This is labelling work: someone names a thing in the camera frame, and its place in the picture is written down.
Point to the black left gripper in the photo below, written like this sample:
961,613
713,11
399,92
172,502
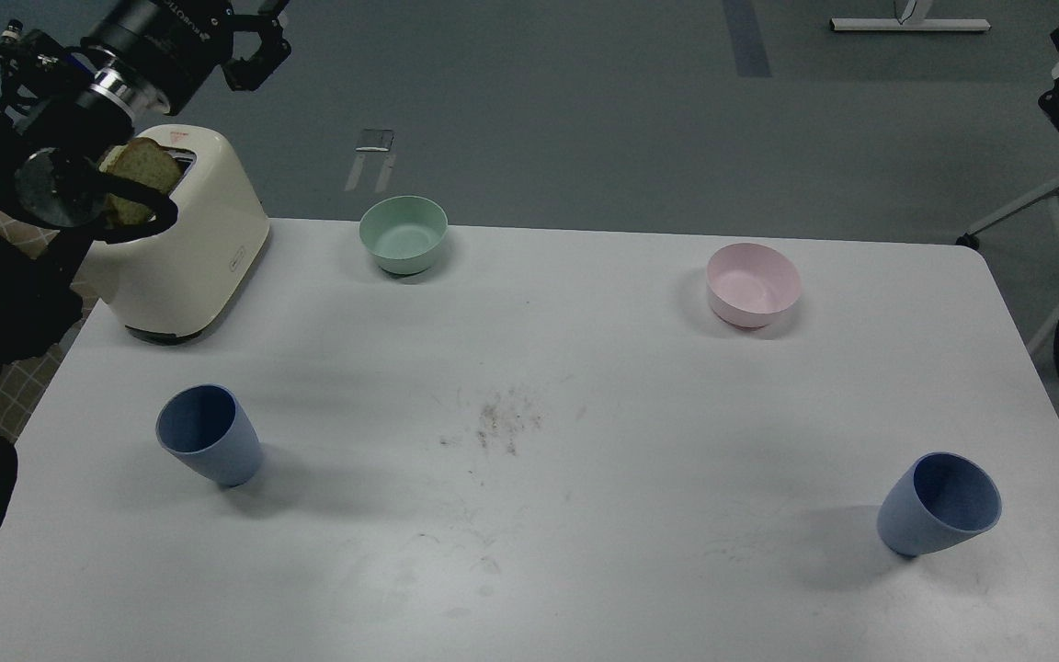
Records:
173,46

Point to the blue cup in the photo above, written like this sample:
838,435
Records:
207,429
940,501

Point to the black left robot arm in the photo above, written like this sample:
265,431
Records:
163,223

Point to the bread slice front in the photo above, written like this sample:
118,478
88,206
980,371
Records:
145,162

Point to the white table base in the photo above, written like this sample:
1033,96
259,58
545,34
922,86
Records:
910,17

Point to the green bowl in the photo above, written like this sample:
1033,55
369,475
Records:
404,235

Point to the cream toaster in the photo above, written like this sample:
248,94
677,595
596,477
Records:
170,287

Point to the pink bowl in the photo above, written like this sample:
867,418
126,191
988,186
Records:
751,285

